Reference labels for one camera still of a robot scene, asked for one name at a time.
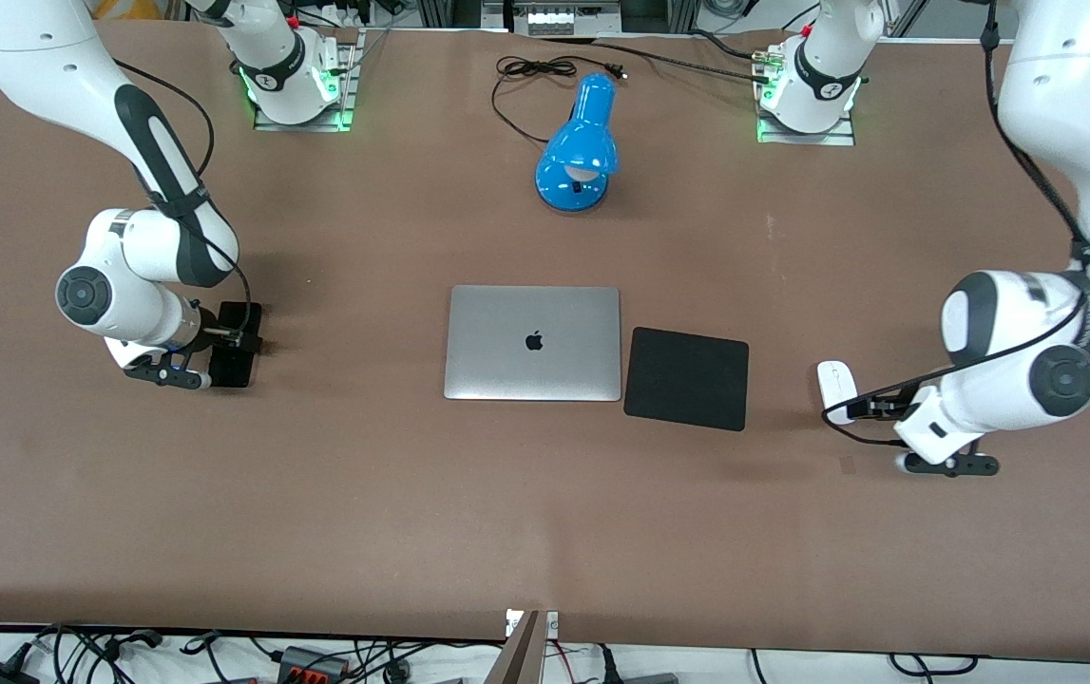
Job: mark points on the black smartphone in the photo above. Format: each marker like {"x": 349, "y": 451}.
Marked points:
{"x": 233, "y": 372}

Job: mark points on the white computer mouse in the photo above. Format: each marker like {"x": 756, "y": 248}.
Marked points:
{"x": 832, "y": 380}

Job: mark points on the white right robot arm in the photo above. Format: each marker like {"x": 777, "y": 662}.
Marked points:
{"x": 31, "y": 57}

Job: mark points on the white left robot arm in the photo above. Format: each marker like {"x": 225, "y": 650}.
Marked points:
{"x": 1058, "y": 95}

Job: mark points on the black mouse pad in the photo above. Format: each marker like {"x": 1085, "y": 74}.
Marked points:
{"x": 687, "y": 380}

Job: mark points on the silver closed laptop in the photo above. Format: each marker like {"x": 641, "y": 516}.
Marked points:
{"x": 533, "y": 366}

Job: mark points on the black device with red connectors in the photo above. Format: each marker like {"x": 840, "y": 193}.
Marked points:
{"x": 312, "y": 663}

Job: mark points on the black plug on floor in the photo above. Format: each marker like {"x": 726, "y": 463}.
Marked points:
{"x": 397, "y": 673}

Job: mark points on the blue desk lamp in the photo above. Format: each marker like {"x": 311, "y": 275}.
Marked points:
{"x": 578, "y": 142}

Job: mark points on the white power strip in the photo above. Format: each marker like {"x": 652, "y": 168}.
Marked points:
{"x": 564, "y": 21}

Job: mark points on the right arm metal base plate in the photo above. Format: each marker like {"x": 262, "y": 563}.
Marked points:
{"x": 340, "y": 119}

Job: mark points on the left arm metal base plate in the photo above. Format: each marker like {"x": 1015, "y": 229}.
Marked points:
{"x": 830, "y": 139}

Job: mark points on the white post bracket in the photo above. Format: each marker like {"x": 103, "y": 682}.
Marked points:
{"x": 551, "y": 622}

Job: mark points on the wedge-shaped camera post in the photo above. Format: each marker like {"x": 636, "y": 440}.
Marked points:
{"x": 518, "y": 655}

